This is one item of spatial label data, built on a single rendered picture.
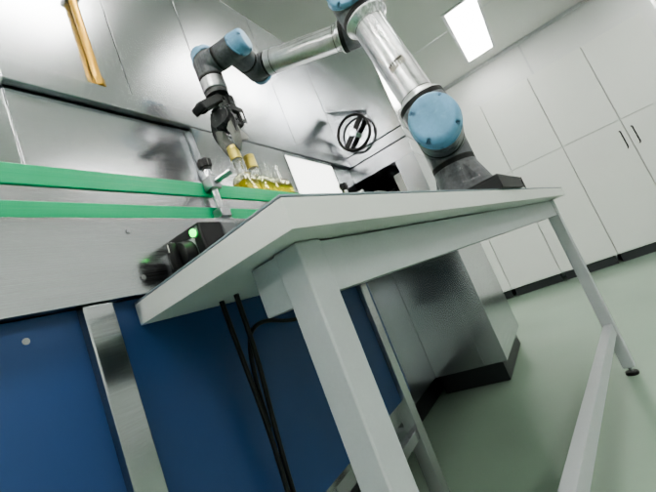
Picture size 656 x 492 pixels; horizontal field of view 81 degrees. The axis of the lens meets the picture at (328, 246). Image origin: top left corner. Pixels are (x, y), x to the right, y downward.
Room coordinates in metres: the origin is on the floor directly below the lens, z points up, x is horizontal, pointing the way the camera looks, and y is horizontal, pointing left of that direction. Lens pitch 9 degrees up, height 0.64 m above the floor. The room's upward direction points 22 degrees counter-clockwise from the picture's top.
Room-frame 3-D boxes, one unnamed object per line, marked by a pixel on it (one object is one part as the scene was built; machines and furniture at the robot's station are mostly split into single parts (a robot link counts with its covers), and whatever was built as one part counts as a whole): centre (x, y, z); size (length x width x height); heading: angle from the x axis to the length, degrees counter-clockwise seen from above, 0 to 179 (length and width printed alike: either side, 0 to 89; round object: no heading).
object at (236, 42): (1.07, 0.05, 1.47); 0.11 x 0.11 x 0.08; 70
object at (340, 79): (2.35, -0.61, 1.69); 0.70 x 0.37 x 0.89; 151
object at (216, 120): (1.10, 0.14, 1.31); 0.09 x 0.08 x 0.12; 150
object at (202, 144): (1.52, 0.06, 1.15); 0.90 x 0.03 x 0.34; 151
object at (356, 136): (2.06, -0.37, 1.49); 0.21 x 0.05 x 0.21; 61
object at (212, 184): (0.73, 0.15, 0.94); 0.07 x 0.04 x 0.13; 61
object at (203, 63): (1.09, 0.14, 1.47); 0.09 x 0.08 x 0.11; 70
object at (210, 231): (0.62, 0.19, 0.79); 0.08 x 0.08 x 0.08; 61
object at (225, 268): (1.43, 0.12, 0.73); 1.58 x 1.52 x 0.04; 141
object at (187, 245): (0.57, 0.21, 0.79); 0.04 x 0.03 x 0.04; 61
